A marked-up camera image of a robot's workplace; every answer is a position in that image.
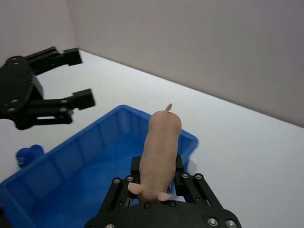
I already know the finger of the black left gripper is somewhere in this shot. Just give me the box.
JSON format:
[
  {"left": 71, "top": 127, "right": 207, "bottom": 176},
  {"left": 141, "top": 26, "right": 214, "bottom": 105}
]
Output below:
[
  {"left": 13, "top": 88, "right": 96, "bottom": 131},
  {"left": 23, "top": 47, "right": 84, "bottom": 77}
]

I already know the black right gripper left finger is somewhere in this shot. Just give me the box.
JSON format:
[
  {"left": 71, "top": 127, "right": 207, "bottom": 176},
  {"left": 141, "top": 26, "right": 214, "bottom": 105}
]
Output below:
[{"left": 101, "top": 156, "right": 143, "bottom": 213}]

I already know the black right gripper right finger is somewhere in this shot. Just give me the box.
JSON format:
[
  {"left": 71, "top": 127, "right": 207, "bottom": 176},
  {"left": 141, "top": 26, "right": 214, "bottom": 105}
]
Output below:
[{"left": 170, "top": 153, "right": 225, "bottom": 211}]

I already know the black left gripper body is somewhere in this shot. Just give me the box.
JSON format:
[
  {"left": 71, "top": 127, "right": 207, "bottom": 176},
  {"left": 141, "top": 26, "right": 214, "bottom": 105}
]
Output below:
[{"left": 0, "top": 56, "right": 45, "bottom": 119}]

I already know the pink toy pig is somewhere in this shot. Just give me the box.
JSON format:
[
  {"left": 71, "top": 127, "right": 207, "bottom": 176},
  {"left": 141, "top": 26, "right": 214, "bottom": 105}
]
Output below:
[{"left": 127, "top": 103, "right": 183, "bottom": 202}]

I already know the blue plastic bin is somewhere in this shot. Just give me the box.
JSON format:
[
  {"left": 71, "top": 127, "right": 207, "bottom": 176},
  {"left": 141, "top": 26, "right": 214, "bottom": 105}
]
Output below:
[{"left": 0, "top": 104, "right": 199, "bottom": 228}]

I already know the small blue plastic toy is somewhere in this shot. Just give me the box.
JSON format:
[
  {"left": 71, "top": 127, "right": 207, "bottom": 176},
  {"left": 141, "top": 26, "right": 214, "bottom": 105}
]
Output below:
[{"left": 16, "top": 144, "right": 45, "bottom": 170}]

